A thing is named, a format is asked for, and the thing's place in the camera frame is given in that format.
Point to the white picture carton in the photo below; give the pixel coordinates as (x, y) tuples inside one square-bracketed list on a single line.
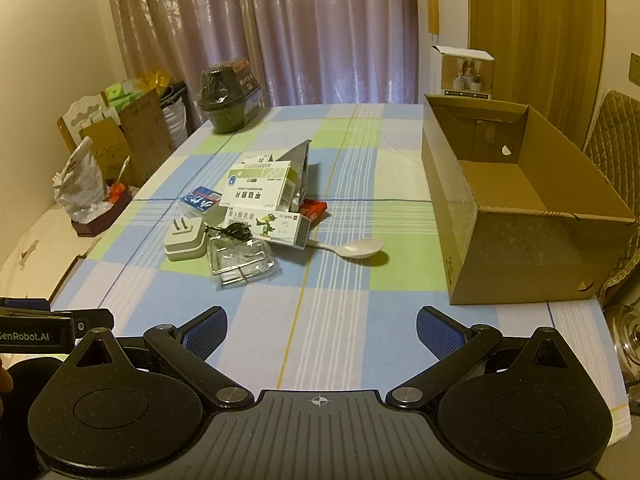
[(467, 76)]

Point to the silver foil pouch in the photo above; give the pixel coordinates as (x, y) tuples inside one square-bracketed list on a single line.
[(301, 170)]

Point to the dark red tray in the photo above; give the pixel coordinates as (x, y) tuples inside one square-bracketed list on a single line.
[(97, 220)]

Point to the stack of white bowls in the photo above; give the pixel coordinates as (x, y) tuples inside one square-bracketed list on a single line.
[(175, 122)]

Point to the green tissue packs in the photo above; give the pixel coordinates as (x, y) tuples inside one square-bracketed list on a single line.
[(122, 92)]

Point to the brown wooden door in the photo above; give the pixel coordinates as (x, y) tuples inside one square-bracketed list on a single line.
[(540, 35)]

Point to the blue label clear plastic box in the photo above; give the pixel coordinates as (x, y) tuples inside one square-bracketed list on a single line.
[(200, 198)]

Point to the white plastic spoon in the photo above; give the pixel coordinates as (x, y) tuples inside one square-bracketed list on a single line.
[(362, 249)]

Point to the clear glass vessel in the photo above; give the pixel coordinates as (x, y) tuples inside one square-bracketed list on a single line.
[(625, 340)]

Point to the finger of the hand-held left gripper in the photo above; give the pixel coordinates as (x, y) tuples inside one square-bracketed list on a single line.
[(95, 320)]

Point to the wall socket plate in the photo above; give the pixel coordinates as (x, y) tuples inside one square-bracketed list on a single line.
[(635, 69)]

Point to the small brown cardboard box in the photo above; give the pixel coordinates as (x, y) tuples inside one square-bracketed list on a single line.
[(107, 150)]

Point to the red packet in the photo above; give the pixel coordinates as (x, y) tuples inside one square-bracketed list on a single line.
[(315, 208)]

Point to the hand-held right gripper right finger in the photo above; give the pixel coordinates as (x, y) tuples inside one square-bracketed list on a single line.
[(440, 332)]

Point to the yellow wall hanging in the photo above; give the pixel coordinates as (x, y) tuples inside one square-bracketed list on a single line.
[(433, 10)]

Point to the green spray medicine box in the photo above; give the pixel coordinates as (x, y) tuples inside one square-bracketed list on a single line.
[(257, 159)]

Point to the clear plastic container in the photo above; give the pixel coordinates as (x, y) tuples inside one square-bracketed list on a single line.
[(240, 261)]

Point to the white carved chair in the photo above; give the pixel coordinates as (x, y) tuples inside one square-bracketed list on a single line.
[(82, 110)]

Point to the large brown cardboard box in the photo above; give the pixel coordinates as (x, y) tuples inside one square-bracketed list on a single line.
[(147, 135)]

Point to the brown cardboard box container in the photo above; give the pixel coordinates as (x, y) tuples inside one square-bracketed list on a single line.
[(500, 260)]

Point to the white plastic bag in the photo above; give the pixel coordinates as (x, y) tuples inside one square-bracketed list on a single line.
[(80, 180)]

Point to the cartoon lizard ointment box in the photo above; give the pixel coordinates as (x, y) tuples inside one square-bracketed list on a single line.
[(270, 226)]

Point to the white green tablet box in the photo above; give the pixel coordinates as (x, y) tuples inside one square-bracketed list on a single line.
[(257, 187)]

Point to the mauve curtain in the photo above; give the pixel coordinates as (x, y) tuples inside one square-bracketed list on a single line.
[(300, 35)]

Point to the yellow plastic bag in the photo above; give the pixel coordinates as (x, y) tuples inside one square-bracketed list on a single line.
[(152, 82)]

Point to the checked tablecloth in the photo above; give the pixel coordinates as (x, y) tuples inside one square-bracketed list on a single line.
[(350, 285)]

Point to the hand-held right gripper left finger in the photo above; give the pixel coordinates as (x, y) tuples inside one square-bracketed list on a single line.
[(207, 332)]

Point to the dark green lidded bowl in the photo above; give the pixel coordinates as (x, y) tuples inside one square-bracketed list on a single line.
[(225, 105)]

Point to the white charger plug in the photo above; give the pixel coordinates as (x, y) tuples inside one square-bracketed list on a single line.
[(185, 242)]

